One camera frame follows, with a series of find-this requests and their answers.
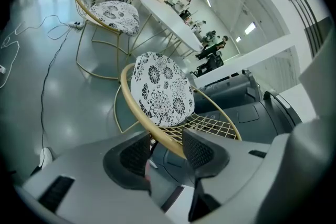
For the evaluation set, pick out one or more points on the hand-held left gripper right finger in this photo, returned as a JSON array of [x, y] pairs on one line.
[[244, 178]]

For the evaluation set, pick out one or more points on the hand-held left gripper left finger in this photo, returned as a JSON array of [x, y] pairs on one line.
[[89, 191]]

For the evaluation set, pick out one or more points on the black office chair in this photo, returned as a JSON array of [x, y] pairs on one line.
[[212, 63]]

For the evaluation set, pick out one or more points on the dark grey machine housing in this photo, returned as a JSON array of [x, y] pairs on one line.
[[236, 102]]

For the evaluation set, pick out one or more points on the floral seat cushion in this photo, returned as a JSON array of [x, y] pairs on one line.
[[162, 86], [113, 14]]

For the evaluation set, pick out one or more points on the square ceiling light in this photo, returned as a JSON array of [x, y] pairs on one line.
[[250, 28]]

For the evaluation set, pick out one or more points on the white power strip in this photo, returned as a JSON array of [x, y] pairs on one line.
[[75, 25]]

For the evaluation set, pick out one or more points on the white round table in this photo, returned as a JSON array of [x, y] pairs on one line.
[[173, 22]]

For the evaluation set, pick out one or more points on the long ceiling light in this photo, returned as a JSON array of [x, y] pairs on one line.
[[208, 2]]

